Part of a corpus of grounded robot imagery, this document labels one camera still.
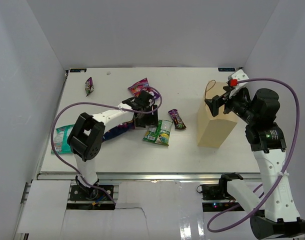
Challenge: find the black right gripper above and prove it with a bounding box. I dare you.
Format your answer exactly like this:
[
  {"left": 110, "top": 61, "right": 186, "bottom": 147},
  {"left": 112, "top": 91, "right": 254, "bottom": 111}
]
[{"left": 205, "top": 85, "right": 258, "bottom": 125}]

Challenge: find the green Fox's candy bag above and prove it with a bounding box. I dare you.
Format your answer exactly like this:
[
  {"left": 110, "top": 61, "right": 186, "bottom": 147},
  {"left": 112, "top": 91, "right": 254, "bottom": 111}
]
[{"left": 142, "top": 120, "right": 173, "bottom": 146}]

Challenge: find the brown M&M's packet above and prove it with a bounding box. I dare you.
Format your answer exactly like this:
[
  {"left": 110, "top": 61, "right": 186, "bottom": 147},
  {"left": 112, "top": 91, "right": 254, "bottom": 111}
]
[{"left": 168, "top": 109, "right": 187, "bottom": 130}]

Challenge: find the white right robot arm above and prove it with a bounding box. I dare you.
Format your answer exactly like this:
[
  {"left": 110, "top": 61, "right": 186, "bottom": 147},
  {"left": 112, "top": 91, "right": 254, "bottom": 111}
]
[{"left": 205, "top": 86, "right": 305, "bottom": 240}]

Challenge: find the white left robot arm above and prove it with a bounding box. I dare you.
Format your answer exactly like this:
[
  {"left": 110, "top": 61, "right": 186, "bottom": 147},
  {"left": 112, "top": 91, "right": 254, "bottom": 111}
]
[{"left": 67, "top": 90, "right": 158, "bottom": 200}]

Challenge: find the dark blue purple snack bag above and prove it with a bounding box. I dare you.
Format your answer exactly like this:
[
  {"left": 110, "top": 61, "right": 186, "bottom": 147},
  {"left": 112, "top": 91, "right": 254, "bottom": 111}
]
[{"left": 102, "top": 120, "right": 135, "bottom": 142}]

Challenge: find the pink Fox's candy bag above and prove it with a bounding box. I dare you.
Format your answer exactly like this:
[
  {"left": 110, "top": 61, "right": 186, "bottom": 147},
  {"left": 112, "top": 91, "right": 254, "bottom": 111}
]
[{"left": 127, "top": 78, "right": 160, "bottom": 100}]

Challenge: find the brown paper bag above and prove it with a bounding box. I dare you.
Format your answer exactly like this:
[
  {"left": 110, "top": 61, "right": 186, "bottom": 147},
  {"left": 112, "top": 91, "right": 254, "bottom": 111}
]
[{"left": 196, "top": 80, "right": 238, "bottom": 149}]

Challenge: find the right black XDOF label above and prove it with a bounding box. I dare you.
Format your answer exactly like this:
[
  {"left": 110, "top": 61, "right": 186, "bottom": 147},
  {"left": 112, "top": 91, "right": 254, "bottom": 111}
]
[{"left": 217, "top": 67, "right": 236, "bottom": 72}]

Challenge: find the black xdof label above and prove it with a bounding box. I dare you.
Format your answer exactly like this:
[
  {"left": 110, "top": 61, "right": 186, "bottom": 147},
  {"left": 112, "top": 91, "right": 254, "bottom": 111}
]
[
  {"left": 217, "top": 67, "right": 236, "bottom": 72},
  {"left": 69, "top": 68, "right": 87, "bottom": 73}
]

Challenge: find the small purple candy packet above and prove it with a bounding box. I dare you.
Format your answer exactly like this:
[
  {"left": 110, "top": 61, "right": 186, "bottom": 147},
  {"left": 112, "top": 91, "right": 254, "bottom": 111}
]
[{"left": 85, "top": 77, "right": 94, "bottom": 96}]

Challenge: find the teal white snack packet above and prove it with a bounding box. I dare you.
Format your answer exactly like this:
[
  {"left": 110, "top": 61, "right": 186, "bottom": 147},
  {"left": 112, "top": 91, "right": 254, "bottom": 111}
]
[{"left": 53, "top": 124, "right": 74, "bottom": 155}]

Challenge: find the left black XDOF label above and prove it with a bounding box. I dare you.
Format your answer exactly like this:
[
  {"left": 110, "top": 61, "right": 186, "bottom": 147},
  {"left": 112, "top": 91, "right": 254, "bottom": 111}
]
[{"left": 69, "top": 68, "right": 87, "bottom": 73}]

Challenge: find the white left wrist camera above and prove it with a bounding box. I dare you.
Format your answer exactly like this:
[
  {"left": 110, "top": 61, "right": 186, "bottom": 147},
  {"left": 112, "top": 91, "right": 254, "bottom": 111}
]
[{"left": 143, "top": 96, "right": 155, "bottom": 108}]

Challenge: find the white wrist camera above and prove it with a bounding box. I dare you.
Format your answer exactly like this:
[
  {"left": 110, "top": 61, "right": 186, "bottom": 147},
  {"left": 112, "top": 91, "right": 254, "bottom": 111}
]
[
  {"left": 227, "top": 69, "right": 249, "bottom": 99},
  {"left": 143, "top": 96, "right": 155, "bottom": 108}
]

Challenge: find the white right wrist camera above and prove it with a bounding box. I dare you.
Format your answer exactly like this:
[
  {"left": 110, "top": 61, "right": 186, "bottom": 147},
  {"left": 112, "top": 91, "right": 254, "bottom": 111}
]
[{"left": 227, "top": 69, "right": 249, "bottom": 99}]

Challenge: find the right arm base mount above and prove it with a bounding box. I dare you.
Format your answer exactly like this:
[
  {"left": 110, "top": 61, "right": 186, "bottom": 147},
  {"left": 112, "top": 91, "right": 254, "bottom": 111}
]
[{"left": 196, "top": 184, "right": 244, "bottom": 213}]

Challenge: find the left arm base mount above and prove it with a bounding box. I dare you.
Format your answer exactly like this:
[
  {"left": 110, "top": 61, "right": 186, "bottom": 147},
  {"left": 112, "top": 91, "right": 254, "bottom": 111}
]
[{"left": 67, "top": 184, "right": 115, "bottom": 210}]

